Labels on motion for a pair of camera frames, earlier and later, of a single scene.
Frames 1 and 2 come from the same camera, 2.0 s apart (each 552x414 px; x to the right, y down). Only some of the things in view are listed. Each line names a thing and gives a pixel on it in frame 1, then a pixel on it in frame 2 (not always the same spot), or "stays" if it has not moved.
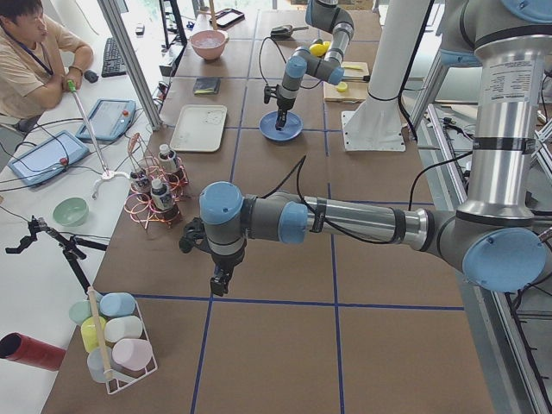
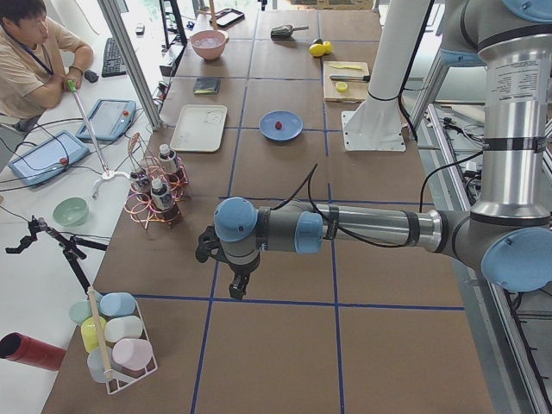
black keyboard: x=113 y=64 stays
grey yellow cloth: x=206 y=85 stays
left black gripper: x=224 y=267 → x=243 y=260
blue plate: x=292 y=127 stays
